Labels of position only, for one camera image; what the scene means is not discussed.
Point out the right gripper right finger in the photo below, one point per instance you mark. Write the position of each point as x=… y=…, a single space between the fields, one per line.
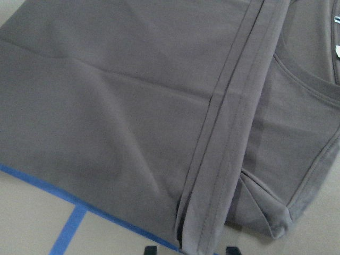
x=233 y=250

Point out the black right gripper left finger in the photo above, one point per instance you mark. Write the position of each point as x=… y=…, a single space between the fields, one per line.
x=150 y=250

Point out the brown t-shirt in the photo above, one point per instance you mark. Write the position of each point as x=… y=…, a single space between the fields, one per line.
x=175 y=116

